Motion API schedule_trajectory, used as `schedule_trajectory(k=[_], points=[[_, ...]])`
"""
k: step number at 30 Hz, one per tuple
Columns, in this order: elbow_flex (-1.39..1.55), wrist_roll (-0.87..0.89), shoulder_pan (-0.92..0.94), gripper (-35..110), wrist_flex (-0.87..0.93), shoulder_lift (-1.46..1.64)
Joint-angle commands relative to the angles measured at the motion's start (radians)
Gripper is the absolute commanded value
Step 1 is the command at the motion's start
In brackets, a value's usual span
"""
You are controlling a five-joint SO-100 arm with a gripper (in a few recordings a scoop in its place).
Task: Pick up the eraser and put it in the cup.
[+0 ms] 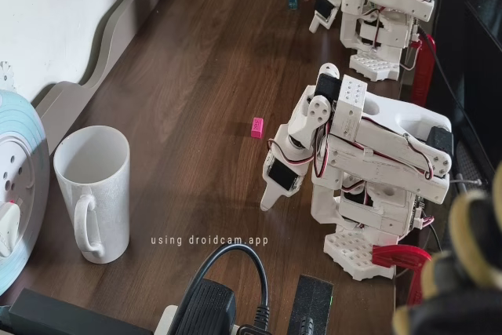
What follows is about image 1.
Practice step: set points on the blurred yellow black object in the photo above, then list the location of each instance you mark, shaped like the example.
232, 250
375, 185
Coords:
470, 256

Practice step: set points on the red clamp under leader arm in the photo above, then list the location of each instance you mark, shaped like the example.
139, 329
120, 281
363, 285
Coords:
425, 64

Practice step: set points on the black power adapter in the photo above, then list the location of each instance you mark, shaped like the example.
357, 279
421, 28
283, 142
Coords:
204, 307

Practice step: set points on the small pink cube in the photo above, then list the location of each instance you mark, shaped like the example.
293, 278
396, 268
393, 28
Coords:
257, 128

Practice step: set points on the red clamp under follower arm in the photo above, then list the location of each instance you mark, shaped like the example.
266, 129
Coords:
400, 256

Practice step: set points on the grey wavy wooden board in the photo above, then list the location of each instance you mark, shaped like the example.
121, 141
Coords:
117, 25

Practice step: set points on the white power strip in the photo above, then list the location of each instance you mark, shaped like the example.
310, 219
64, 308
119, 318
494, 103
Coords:
166, 319

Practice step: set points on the tall white ceramic mug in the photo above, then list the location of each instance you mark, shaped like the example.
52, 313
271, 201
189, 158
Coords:
102, 201

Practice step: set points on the black box with green LED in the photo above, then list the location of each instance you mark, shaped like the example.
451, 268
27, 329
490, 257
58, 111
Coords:
311, 303

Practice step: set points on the long black bar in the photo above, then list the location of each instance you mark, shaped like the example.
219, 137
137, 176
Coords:
59, 315

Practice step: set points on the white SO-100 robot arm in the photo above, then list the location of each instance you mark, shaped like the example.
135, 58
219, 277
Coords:
392, 150

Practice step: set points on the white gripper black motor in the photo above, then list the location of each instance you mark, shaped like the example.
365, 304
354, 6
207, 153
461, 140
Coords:
281, 172

